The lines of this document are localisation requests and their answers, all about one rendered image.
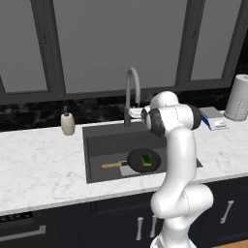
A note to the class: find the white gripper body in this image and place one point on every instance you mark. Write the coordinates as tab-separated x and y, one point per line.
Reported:
135	112

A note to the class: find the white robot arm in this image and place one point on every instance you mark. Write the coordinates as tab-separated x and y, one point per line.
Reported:
179	151

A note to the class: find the dark grey sink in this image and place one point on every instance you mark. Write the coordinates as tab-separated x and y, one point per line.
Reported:
103	145

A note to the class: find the green and yellow sponge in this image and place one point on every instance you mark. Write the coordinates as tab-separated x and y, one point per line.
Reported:
146	160

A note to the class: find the grey curved tap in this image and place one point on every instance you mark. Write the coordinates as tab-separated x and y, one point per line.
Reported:
128	84

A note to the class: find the beige soap dispenser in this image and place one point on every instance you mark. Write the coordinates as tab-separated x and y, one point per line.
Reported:
68	124

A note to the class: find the dark framed window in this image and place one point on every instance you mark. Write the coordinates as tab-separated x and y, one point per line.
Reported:
119	42
214	38
22	48

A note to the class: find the dark drawer front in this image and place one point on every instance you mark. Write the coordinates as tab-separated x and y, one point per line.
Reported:
119	203

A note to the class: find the white paper towel roll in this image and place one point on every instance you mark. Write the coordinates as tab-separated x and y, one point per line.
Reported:
238	100

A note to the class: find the dark cupboard door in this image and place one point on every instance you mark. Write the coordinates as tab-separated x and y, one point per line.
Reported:
106	229
155	240
235	226

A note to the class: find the dark dishwasher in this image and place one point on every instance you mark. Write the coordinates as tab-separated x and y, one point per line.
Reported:
29	223

